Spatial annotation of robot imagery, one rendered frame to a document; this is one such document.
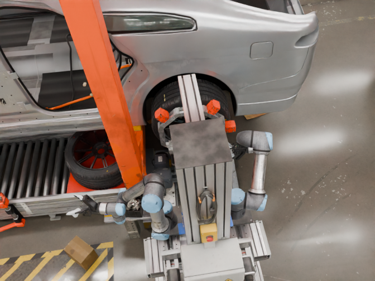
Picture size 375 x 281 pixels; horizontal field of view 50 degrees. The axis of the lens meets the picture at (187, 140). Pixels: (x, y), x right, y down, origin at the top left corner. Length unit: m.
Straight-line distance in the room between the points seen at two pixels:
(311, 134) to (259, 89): 1.29
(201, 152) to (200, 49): 1.36
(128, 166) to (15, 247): 1.51
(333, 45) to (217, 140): 3.94
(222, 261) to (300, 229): 1.62
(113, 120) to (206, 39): 0.87
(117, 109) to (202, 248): 1.02
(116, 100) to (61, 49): 1.73
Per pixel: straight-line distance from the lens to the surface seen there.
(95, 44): 2.29
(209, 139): 1.81
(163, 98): 3.26
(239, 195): 2.78
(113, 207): 2.58
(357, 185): 4.26
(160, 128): 3.25
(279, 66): 3.25
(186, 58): 3.05
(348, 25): 5.95
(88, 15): 2.19
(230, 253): 2.41
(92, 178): 3.67
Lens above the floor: 3.47
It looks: 53 degrees down
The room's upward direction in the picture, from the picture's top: 6 degrees counter-clockwise
